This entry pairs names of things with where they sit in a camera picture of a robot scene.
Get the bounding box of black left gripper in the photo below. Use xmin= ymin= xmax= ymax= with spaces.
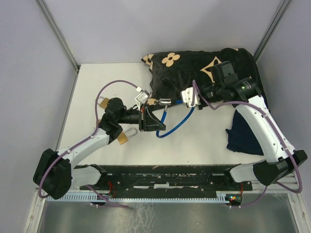
xmin=117 ymin=103 xmax=166 ymax=131

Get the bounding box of blue cable with plug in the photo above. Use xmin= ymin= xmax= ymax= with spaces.
xmin=155 ymin=98 xmax=196 ymax=139

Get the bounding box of large brass padlock with keys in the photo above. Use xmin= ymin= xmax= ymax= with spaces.
xmin=118 ymin=128 xmax=138 ymax=145

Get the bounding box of brass padlock with key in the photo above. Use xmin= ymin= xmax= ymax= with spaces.
xmin=97 ymin=97 xmax=109 ymax=109

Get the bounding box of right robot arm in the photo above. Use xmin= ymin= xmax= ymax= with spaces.
xmin=200 ymin=61 xmax=308 ymax=190

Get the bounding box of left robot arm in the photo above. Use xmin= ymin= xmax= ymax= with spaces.
xmin=33 ymin=98 xmax=166 ymax=200

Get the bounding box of black floral patterned blanket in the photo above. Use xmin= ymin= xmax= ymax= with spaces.
xmin=141 ymin=48 xmax=265 ymax=100

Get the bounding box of dark blue cloth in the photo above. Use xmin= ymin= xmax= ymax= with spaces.
xmin=225 ymin=111 xmax=263 ymax=156

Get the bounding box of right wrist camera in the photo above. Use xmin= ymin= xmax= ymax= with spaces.
xmin=180 ymin=87 xmax=201 ymax=108

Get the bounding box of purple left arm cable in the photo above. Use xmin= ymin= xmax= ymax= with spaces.
xmin=37 ymin=80 xmax=141 ymax=200

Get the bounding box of white slotted cable duct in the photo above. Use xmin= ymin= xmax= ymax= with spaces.
xmin=46 ymin=190 xmax=231 ymax=202

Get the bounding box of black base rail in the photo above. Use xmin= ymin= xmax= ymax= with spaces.
xmin=92 ymin=165 xmax=253 ymax=199

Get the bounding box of right aluminium frame post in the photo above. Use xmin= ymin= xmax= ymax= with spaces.
xmin=253 ymin=0 xmax=293 ymax=63

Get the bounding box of aluminium frame post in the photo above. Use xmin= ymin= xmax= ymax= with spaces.
xmin=253 ymin=0 xmax=293 ymax=63
xmin=35 ymin=0 xmax=80 ymax=71

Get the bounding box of left aluminium frame post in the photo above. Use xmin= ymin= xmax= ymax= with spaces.
xmin=35 ymin=0 xmax=80 ymax=71

